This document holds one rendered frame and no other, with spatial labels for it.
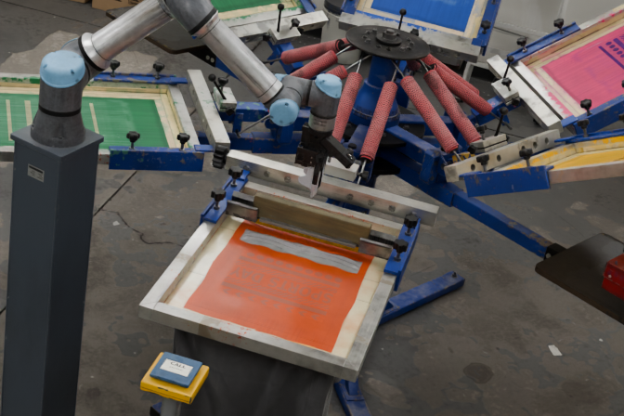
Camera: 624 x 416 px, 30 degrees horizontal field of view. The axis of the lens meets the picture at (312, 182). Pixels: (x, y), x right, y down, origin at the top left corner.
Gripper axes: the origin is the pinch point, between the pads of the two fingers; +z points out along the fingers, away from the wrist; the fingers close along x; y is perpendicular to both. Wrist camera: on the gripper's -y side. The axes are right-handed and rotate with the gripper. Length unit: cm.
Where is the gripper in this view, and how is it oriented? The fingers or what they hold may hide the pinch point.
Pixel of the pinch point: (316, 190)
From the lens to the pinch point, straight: 339.4
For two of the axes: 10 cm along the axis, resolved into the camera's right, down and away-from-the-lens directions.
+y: -9.6, -2.6, 1.5
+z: -1.6, 8.7, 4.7
